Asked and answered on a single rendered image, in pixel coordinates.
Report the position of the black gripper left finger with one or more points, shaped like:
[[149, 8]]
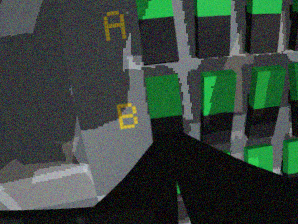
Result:
[[146, 195]]

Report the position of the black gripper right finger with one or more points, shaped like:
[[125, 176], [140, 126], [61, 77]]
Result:
[[219, 189]]

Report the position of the grey switch panel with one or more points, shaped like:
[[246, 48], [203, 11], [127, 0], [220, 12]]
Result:
[[222, 71]]

